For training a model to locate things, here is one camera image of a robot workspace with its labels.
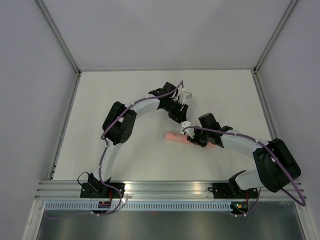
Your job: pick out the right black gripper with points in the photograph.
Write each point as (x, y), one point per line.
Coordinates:
(194, 140)

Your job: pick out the right side frame rail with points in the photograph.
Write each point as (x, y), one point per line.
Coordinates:
(271, 126)

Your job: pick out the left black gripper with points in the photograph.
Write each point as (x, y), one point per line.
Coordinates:
(179, 117)

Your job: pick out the left aluminium frame post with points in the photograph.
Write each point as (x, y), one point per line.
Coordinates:
(43, 9)

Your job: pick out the back aluminium frame bar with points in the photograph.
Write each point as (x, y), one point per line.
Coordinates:
(163, 69)

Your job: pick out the pink satin napkin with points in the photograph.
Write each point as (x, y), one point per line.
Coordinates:
(178, 138)

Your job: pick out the right aluminium frame post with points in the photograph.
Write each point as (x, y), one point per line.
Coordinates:
(275, 35)

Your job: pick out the aluminium frame post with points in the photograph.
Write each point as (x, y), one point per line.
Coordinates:
(275, 35)
(43, 9)

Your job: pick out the left side frame rail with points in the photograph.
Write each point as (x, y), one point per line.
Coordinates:
(59, 143)

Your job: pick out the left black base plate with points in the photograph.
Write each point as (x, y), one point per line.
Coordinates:
(89, 192)

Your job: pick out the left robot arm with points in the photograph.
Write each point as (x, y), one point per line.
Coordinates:
(119, 123)

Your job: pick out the frame rail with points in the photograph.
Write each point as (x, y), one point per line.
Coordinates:
(271, 126)
(59, 143)

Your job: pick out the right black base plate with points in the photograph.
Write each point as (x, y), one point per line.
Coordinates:
(223, 190)

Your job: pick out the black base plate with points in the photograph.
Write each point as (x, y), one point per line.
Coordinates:
(89, 192)
(223, 190)

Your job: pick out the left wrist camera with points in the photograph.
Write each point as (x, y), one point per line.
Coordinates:
(185, 95)

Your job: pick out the white slotted cable duct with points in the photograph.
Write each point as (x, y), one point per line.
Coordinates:
(219, 206)

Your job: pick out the front aluminium rail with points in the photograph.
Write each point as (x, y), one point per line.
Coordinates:
(133, 190)

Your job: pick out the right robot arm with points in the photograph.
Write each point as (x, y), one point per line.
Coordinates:
(275, 166)

